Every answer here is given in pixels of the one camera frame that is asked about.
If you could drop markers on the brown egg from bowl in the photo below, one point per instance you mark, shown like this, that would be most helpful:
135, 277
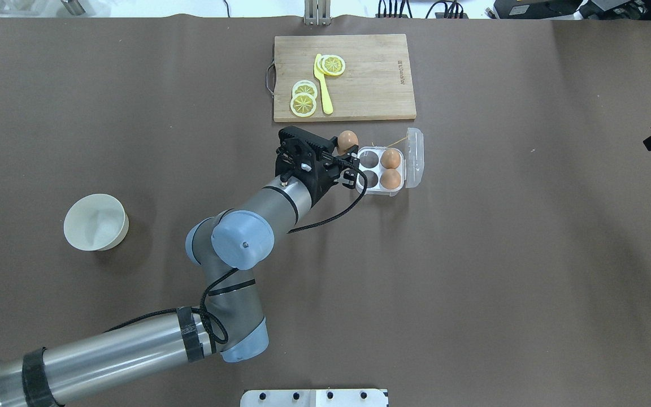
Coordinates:
346, 140

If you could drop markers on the clear plastic egg box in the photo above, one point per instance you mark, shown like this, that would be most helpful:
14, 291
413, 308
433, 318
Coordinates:
412, 165

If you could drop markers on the brown egg in box rear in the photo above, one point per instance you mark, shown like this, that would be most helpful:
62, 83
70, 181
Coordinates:
391, 158

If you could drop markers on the brown egg in box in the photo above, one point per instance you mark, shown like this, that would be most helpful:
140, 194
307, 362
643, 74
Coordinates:
391, 158
390, 179

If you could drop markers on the brown egg in box front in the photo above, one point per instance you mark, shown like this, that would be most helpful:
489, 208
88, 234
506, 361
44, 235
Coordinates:
390, 179

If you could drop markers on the yellow plastic knife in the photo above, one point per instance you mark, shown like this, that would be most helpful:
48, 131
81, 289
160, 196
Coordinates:
326, 102

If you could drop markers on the lemon slice top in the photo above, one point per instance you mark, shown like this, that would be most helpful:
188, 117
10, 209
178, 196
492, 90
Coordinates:
303, 105

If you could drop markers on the wooden cutting board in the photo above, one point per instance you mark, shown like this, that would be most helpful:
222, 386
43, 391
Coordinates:
377, 83

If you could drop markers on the lemon slice middle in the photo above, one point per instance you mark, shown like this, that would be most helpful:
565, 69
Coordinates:
305, 86

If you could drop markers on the lemon slice by knife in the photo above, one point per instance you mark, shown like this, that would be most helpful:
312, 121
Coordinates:
331, 65

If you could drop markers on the white bowl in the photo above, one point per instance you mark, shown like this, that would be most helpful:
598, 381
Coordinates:
96, 223

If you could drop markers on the white camera stand base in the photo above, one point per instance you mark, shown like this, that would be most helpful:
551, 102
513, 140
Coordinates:
316, 397

